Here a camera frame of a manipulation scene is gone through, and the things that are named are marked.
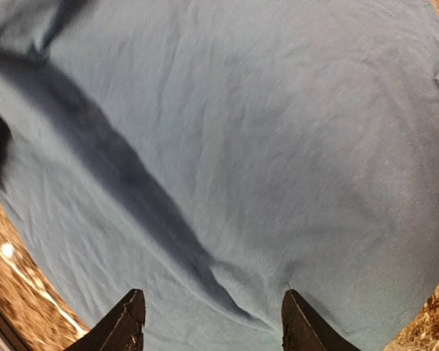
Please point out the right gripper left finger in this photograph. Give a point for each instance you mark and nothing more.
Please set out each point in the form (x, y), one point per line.
(120, 329)

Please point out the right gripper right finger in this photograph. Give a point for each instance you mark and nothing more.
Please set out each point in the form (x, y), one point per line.
(305, 330)

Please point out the blue t-shirt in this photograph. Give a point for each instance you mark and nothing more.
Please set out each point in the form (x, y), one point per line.
(212, 153)

